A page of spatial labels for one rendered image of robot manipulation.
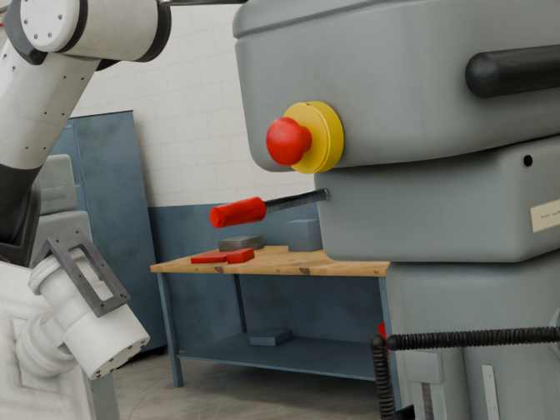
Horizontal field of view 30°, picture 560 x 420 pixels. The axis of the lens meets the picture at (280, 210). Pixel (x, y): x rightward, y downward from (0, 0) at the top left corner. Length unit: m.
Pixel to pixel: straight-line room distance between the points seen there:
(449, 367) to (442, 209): 0.15
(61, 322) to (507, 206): 0.41
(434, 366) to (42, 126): 0.45
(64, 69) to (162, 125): 7.37
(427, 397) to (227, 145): 6.89
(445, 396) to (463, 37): 0.34
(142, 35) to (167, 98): 7.30
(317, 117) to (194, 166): 7.31
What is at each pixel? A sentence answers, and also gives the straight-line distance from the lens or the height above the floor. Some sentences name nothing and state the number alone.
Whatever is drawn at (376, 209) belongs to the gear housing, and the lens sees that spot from 0.98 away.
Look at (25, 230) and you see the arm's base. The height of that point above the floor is 1.70.
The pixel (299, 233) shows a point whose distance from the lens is 6.91.
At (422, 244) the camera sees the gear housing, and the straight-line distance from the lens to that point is 0.95.
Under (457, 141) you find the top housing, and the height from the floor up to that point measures 1.74.
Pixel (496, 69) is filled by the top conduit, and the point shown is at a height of 1.79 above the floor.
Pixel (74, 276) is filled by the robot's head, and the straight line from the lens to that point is 0.95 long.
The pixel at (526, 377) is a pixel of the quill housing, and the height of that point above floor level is 1.52.
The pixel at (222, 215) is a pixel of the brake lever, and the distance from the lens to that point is 0.93.
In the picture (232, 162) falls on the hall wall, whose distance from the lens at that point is 7.81.
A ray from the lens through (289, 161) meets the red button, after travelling 0.85.
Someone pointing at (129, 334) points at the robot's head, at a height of 1.61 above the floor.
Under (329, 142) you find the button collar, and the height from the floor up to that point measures 1.75.
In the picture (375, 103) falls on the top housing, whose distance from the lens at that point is 0.84.
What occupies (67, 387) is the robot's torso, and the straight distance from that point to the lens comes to 1.04.
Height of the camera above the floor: 1.78
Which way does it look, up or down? 5 degrees down
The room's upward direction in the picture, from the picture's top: 8 degrees counter-clockwise
